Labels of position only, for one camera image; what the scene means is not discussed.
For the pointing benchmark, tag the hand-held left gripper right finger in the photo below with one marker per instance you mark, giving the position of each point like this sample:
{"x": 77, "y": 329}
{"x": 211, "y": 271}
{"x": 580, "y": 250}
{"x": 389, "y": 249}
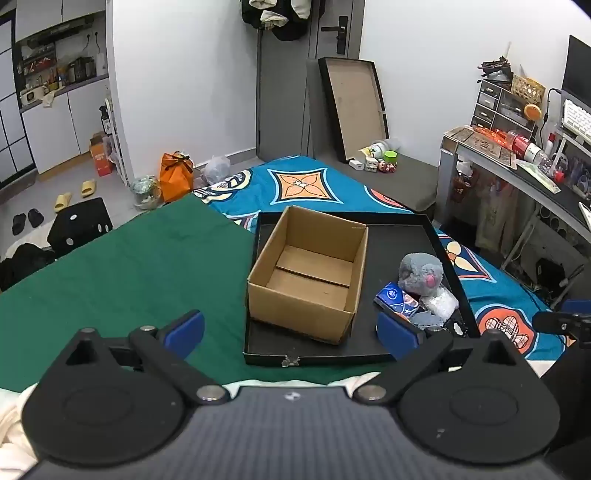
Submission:
{"x": 396, "y": 334}

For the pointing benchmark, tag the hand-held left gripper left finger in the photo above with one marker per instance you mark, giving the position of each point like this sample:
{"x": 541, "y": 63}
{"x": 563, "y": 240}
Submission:
{"x": 184, "y": 330}

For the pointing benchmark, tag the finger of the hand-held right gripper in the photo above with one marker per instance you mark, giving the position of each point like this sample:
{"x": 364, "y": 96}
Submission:
{"x": 577, "y": 307}
{"x": 551, "y": 322}

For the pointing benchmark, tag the blue-grey knitted cloth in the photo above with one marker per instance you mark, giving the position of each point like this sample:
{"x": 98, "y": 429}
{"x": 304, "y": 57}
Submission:
{"x": 427, "y": 319}

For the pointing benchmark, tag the blue snack packet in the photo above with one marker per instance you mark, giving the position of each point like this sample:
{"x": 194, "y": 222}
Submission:
{"x": 392, "y": 297}

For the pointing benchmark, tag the clear crinkled plastic bag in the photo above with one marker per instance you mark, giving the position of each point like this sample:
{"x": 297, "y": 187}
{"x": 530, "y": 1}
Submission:
{"x": 441, "y": 302}

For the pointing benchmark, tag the grey plush mouse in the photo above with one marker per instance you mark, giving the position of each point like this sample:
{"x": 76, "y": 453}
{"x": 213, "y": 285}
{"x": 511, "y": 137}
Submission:
{"x": 418, "y": 272}

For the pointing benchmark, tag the black shallow tray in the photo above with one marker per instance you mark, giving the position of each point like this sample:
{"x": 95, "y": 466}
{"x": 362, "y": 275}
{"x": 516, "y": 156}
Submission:
{"x": 397, "y": 240}

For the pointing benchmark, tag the brown cardboard box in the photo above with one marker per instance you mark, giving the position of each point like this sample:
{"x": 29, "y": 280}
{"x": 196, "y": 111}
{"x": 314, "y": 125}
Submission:
{"x": 304, "y": 277}

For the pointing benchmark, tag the green blanket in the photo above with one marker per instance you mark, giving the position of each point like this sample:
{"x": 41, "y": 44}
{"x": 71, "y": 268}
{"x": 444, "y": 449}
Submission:
{"x": 138, "y": 277}

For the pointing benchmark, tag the beige tote bag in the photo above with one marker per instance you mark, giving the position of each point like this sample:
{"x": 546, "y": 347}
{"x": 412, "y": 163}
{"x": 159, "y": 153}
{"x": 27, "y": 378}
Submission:
{"x": 496, "y": 217}

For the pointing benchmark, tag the grey desk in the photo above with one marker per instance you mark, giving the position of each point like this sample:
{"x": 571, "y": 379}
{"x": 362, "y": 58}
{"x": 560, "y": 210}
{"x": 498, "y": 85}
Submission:
{"x": 545, "y": 189}

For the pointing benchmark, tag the clear bag with plants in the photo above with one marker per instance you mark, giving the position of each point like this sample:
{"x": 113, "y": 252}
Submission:
{"x": 147, "y": 193}

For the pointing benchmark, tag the black dice stool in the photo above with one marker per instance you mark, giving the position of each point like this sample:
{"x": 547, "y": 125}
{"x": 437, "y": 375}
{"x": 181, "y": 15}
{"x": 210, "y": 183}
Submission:
{"x": 81, "y": 226}

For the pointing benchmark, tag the grey floor mat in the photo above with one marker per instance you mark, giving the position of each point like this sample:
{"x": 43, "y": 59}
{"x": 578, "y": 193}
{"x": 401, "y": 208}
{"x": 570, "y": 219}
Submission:
{"x": 411, "y": 184}

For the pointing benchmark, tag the orange gift bag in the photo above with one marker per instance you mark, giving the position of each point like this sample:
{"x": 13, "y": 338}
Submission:
{"x": 175, "y": 177}

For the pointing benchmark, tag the orange white container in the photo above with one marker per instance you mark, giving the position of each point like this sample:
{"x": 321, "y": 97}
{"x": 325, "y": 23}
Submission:
{"x": 461, "y": 187}

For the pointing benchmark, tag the white plastic bag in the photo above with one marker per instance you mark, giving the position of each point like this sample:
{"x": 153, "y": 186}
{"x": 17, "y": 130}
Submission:
{"x": 217, "y": 170}

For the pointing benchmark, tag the small red figurine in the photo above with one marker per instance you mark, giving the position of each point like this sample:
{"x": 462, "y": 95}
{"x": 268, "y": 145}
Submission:
{"x": 388, "y": 167}

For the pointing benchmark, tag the red label plastic bottle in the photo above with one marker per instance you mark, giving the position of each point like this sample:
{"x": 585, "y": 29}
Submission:
{"x": 526, "y": 146}

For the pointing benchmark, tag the yellow slipper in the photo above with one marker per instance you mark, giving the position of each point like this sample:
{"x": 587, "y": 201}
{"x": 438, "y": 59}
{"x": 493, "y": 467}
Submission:
{"x": 88, "y": 188}
{"x": 63, "y": 202}

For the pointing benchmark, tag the small white figurine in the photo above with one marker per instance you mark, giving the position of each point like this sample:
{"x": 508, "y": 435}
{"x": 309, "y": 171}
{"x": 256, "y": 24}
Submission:
{"x": 371, "y": 164}

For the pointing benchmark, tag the black clothes pile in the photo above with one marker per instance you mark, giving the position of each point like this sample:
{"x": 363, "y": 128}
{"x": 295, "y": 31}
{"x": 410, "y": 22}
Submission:
{"x": 23, "y": 265}

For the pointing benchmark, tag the white charger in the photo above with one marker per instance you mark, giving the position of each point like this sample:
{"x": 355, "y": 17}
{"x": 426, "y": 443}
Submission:
{"x": 357, "y": 164}

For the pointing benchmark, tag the green cup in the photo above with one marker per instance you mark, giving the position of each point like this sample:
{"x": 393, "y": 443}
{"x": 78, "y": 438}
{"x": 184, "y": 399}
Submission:
{"x": 390, "y": 157}

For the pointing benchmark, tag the blue printed blanket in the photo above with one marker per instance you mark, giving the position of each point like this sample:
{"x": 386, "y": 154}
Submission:
{"x": 300, "y": 184}

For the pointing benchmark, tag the black slipper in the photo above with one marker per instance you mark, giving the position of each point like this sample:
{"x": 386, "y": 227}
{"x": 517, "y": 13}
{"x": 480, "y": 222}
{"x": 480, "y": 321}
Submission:
{"x": 19, "y": 224}
{"x": 36, "y": 217}

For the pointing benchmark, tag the white keyboard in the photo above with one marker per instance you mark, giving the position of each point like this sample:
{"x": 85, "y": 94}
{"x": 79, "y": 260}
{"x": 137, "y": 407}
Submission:
{"x": 577, "y": 120}

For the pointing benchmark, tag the orange cardboard carton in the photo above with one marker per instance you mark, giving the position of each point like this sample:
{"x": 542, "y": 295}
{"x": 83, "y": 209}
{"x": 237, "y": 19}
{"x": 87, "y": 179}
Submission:
{"x": 101, "y": 159}

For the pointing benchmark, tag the white storage rack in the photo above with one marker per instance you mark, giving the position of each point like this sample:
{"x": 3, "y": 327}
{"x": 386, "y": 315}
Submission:
{"x": 115, "y": 147}

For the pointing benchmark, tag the grey drawer organizer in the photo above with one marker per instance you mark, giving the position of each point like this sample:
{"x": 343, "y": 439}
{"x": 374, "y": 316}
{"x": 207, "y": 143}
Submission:
{"x": 496, "y": 104}

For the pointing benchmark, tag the wicker basket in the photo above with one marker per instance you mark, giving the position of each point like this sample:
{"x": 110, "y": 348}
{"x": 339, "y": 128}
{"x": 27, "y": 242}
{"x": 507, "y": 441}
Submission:
{"x": 528, "y": 88}

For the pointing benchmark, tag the black tray lid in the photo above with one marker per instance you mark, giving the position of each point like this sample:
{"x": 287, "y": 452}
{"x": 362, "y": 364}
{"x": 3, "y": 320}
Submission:
{"x": 355, "y": 101}

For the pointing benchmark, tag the black monitor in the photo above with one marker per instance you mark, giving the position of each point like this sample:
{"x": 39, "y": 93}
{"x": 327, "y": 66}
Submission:
{"x": 579, "y": 69}

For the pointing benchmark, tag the white kitchen cabinet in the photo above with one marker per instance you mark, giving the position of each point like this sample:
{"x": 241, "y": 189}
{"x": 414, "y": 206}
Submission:
{"x": 55, "y": 129}

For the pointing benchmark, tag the bundle of brown sticks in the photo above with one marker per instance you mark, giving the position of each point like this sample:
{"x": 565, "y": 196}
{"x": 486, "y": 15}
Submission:
{"x": 496, "y": 67}

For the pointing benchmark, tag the grey door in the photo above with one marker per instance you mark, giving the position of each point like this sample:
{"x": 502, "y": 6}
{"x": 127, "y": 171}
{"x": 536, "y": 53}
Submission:
{"x": 281, "y": 92}

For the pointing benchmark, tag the black framed sliding door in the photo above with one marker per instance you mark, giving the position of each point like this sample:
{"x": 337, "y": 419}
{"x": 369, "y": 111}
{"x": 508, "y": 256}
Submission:
{"x": 14, "y": 115}

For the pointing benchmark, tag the cluttered kitchen shelf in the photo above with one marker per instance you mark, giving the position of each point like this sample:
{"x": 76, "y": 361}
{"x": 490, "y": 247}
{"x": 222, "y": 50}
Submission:
{"x": 60, "y": 64}

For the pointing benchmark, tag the hanging clothes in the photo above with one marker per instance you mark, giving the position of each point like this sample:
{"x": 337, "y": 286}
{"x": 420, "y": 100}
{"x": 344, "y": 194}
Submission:
{"x": 277, "y": 18}

